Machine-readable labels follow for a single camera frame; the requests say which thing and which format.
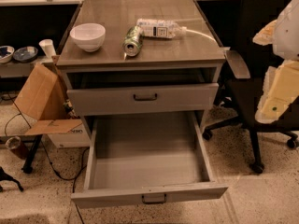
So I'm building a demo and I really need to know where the grey drawer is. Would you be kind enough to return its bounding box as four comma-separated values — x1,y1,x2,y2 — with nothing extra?
72,112,228,208
67,70,218,117

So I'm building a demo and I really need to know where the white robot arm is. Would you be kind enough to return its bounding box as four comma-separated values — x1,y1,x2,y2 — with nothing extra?
253,0,299,124

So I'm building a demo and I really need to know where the grey top drawer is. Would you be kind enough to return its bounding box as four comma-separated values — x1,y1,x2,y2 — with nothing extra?
67,70,218,117

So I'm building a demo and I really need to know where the grey drawer cabinet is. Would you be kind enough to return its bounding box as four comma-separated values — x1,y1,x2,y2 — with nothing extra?
57,0,224,130

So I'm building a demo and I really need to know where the green soda can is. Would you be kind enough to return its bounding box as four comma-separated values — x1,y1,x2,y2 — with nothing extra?
122,26,144,57

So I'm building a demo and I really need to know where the clear plastic water bottle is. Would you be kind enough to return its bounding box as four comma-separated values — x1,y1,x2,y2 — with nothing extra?
136,19,187,39

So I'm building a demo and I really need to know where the white ceramic bowl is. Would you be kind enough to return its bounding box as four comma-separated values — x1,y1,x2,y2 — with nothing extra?
70,23,106,52

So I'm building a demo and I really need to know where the open cardboard box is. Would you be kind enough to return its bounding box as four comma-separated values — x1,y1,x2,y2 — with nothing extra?
15,63,90,148

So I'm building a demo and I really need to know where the white paper cup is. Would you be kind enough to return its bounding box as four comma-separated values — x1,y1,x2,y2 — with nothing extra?
39,39,56,59

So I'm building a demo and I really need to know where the black stand leg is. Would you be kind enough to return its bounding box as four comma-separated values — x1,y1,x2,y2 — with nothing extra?
22,135,42,174

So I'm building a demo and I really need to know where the low grey side shelf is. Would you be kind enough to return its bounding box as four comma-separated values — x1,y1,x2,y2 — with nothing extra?
0,57,53,78

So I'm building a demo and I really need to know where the brown cup on floor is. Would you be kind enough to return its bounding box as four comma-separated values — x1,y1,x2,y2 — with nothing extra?
6,136,29,160

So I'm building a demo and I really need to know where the black office chair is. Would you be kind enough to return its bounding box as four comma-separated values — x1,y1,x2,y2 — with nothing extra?
202,0,299,175

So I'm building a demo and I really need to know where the blue white small bowl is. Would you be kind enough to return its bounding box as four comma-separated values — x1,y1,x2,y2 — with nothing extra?
0,46,15,63

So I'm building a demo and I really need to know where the black object at left edge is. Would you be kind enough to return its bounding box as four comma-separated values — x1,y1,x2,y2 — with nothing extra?
0,167,23,191

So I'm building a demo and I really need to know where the black floor cable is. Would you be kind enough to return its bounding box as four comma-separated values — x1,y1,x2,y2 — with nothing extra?
3,91,92,224

